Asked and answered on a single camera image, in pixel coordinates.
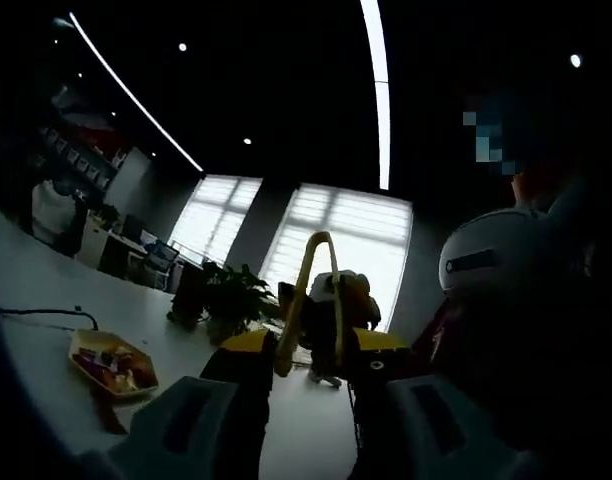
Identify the person in red shirt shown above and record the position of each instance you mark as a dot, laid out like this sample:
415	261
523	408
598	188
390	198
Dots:
436	332

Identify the wide window with blinds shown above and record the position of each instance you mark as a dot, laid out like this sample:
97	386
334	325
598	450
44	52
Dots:
366	225

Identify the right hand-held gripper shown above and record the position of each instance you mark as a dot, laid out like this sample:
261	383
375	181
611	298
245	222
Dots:
326	285

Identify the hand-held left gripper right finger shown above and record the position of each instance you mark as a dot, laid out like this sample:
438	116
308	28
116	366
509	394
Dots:
386	430

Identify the straight ceiling light strip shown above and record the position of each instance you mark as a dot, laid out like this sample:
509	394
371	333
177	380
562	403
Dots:
381	100

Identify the grey mesh office chair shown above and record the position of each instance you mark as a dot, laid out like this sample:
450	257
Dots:
161	257

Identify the small black monitor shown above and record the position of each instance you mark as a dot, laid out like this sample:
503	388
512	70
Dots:
133	227

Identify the curved ceiling light strip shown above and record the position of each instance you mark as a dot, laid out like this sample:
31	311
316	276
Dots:
136	100

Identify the brown cardboard box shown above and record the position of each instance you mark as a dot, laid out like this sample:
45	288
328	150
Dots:
188	290

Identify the metal shelf with white bins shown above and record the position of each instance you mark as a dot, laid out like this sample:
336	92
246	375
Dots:
81	157

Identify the narrow window with blinds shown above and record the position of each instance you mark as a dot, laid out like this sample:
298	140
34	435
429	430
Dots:
216	215

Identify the yellow food tongs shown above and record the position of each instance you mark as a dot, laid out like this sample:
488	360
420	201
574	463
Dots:
298	300

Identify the beige hexagonal container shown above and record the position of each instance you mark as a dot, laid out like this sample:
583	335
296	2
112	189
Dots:
86	337

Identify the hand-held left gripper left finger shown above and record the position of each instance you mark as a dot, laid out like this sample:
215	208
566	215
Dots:
231	415

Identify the large green potted plant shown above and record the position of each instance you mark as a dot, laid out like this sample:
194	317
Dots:
226	295

